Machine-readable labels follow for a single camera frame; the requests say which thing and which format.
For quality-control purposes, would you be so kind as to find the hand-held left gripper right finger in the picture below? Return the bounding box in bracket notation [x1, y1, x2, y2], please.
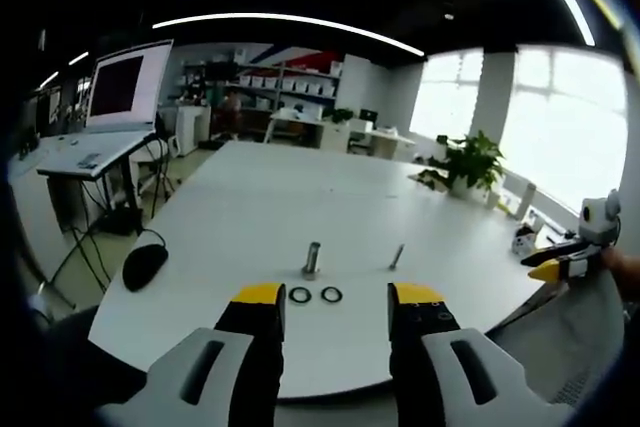
[387, 282, 576, 427]

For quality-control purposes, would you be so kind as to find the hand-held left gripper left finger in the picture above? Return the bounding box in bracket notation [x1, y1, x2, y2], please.
[97, 282, 288, 427]

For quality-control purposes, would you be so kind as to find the thick threaded stud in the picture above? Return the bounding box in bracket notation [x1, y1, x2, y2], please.
[300, 241, 323, 280]

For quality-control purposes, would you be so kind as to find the person's right hand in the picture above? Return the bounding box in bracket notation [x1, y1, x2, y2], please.
[601, 245, 637, 302]

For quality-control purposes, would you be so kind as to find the small white box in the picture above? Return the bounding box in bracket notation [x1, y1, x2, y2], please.
[510, 226, 541, 255]

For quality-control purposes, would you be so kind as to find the grey office chair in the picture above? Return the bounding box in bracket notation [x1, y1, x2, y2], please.
[485, 266, 626, 407]

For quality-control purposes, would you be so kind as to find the black computer mouse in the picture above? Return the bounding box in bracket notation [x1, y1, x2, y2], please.
[122, 244, 169, 293]

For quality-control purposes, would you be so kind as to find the green potted plant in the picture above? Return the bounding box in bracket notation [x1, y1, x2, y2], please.
[418, 129, 507, 198]

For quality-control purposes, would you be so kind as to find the white cabinet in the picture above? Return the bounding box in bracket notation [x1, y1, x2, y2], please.
[175, 105, 210, 157]

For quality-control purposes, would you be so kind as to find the white office desk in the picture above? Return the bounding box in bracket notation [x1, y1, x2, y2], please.
[263, 109, 416, 160]

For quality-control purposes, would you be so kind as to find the standing desk with black legs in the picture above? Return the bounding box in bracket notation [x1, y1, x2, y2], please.
[36, 129, 166, 298]

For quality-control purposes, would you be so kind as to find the storage shelf with white bins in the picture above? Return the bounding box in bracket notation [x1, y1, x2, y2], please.
[180, 59, 343, 138]

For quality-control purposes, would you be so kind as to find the large monitor screen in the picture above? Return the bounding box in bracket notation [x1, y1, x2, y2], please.
[85, 38, 175, 134]

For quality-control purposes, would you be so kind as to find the black mouse cable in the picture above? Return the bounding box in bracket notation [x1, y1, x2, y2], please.
[139, 227, 168, 249]

